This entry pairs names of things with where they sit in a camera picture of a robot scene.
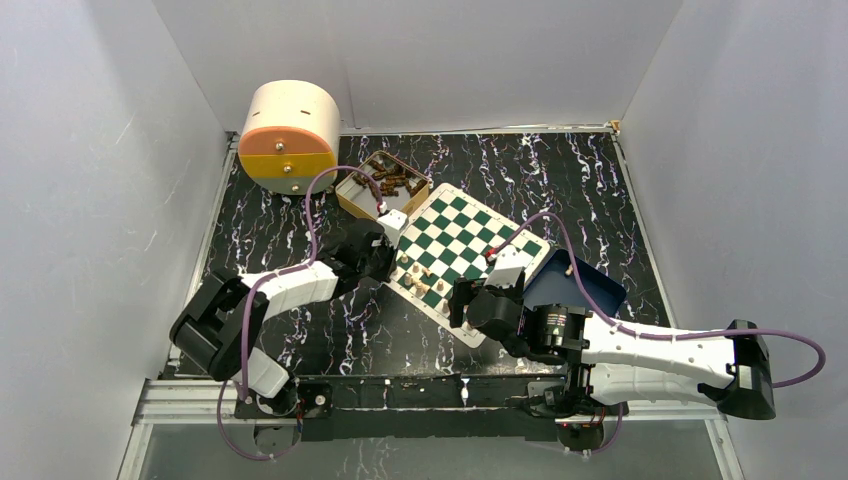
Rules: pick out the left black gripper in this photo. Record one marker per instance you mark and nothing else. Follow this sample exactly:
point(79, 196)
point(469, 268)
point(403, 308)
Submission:
point(391, 253)

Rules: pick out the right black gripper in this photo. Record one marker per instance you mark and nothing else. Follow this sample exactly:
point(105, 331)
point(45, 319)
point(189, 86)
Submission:
point(463, 290)

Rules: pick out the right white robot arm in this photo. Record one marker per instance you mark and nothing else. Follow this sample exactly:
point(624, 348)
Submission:
point(608, 364)

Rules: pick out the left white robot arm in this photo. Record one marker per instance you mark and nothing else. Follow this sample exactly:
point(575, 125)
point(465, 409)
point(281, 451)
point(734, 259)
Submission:
point(219, 327)

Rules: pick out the green white chess board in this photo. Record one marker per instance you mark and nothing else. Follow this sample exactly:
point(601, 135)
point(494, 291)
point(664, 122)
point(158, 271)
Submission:
point(449, 234)

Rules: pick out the pile of dark chess pieces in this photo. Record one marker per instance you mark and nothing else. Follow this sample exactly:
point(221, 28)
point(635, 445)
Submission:
point(390, 177)

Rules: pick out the tan square tin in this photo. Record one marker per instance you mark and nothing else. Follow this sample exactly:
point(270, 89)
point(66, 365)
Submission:
point(359, 202)

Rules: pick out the dark blue tray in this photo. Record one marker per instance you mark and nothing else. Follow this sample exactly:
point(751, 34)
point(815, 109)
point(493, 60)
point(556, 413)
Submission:
point(551, 285)

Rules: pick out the cream round drawer box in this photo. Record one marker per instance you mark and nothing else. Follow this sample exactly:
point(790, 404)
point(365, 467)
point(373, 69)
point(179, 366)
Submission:
point(291, 134)

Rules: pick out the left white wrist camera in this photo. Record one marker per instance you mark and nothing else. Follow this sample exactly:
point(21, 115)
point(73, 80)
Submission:
point(394, 223)

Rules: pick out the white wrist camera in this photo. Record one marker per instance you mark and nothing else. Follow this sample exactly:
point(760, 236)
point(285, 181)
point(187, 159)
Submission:
point(507, 269)
point(394, 223)

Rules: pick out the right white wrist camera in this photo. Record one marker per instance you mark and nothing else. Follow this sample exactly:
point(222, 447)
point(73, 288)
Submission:
point(507, 269)

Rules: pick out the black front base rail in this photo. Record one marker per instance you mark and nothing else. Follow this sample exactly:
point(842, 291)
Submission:
point(446, 406)

